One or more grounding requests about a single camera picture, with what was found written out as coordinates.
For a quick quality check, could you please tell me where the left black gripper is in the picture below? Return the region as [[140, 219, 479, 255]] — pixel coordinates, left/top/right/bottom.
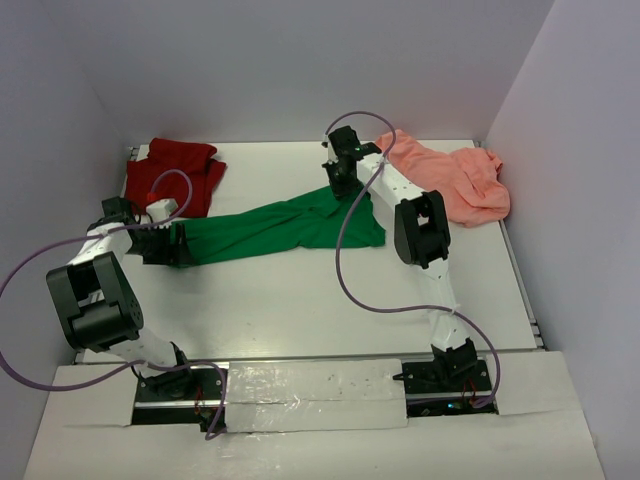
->
[[126, 223, 195, 265]]

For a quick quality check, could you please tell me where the green t shirt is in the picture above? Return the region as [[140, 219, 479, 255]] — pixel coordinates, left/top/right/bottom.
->
[[170, 187, 357, 266]]

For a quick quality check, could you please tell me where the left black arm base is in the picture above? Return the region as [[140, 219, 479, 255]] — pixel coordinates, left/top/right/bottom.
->
[[131, 365, 227, 435]]

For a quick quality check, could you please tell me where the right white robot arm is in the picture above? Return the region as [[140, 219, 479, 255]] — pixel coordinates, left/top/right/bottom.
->
[[322, 126, 478, 391]]

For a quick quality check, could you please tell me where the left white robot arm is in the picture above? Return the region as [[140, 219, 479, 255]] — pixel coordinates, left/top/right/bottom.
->
[[46, 197, 197, 399]]

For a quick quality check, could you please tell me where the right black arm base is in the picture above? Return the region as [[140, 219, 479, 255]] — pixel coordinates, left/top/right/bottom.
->
[[393, 360, 497, 418]]

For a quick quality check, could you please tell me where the red t shirt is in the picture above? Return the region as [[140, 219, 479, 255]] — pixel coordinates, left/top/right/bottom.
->
[[125, 138, 227, 218]]

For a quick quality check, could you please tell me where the salmon pink t shirt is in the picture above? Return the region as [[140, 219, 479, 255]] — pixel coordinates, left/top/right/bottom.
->
[[375, 130, 511, 228]]

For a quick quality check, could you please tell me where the silver tape sheet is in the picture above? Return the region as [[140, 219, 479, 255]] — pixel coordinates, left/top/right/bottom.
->
[[225, 359, 408, 433]]

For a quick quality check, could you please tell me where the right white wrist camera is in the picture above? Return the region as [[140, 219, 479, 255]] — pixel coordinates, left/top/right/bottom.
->
[[321, 140, 338, 164]]

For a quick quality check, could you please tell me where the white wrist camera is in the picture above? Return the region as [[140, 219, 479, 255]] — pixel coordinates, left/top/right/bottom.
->
[[145, 192, 178, 223], [321, 140, 338, 164]]

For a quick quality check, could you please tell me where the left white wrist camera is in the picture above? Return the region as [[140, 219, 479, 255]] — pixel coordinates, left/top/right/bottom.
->
[[145, 192, 178, 223]]

